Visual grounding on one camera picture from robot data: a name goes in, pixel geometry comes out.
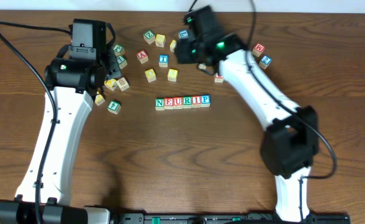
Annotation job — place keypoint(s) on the green Z block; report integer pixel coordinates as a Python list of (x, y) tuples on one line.
[(149, 37)]

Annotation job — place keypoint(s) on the red u block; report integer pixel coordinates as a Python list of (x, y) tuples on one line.
[(218, 78), (178, 102)]

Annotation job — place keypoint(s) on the blue 2 block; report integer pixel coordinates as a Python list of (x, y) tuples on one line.
[(265, 62)]

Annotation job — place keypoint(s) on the green 7 block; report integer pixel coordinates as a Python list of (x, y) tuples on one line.
[(121, 60)]

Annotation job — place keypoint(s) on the yellow K block left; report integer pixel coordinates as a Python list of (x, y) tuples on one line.
[(111, 84)]

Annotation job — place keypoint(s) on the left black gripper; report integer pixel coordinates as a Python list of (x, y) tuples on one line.
[(113, 65)]

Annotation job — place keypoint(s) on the yellow Q block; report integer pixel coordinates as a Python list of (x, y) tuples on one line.
[(173, 45)]

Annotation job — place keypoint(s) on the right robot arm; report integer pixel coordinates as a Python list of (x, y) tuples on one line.
[(290, 138)]

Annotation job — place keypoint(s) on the green 4 block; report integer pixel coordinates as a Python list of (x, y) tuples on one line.
[(114, 107)]

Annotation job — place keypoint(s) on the red A block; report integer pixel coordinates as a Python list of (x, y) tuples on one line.
[(142, 56)]

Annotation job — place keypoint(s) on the yellow O block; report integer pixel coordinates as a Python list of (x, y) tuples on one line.
[(150, 75)]

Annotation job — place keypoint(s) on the plain pineapple block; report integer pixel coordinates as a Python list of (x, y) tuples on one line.
[(122, 84)]

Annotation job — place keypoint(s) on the green B block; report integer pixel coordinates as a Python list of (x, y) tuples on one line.
[(202, 66)]

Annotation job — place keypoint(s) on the blue L block top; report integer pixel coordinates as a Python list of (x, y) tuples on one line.
[(183, 34)]

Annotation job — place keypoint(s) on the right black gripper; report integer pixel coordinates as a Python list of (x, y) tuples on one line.
[(184, 50)]

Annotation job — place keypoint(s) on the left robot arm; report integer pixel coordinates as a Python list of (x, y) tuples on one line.
[(45, 193)]

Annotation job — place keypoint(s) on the red E block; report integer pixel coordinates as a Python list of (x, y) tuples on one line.
[(168, 104)]

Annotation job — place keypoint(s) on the red M block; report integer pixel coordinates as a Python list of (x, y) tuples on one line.
[(258, 50)]

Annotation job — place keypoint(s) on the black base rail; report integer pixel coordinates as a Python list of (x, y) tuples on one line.
[(261, 218)]

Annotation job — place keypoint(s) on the red I block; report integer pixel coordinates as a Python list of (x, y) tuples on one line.
[(196, 101)]

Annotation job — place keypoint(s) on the yellow block top row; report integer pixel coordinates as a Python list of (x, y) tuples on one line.
[(160, 40)]

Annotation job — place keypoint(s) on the green R block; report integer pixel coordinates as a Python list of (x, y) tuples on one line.
[(187, 102)]

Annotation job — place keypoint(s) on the blue T block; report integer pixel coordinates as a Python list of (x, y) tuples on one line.
[(163, 60)]

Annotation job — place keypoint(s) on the green N block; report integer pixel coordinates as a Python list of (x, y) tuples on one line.
[(159, 104)]

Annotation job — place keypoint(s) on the yellow G block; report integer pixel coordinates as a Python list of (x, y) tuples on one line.
[(99, 99)]

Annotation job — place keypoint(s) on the green J block left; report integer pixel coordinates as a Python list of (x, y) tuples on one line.
[(119, 50)]

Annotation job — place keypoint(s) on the blue P block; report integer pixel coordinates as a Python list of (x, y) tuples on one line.
[(205, 100)]

